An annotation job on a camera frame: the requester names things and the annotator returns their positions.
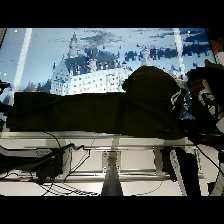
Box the black pants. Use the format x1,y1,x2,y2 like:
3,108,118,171
5,65,188,140

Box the silver frame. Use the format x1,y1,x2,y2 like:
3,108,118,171
0,130,224,197

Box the black cable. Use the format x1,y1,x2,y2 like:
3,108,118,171
194,143,224,178
65,132,102,183
33,179,101,197

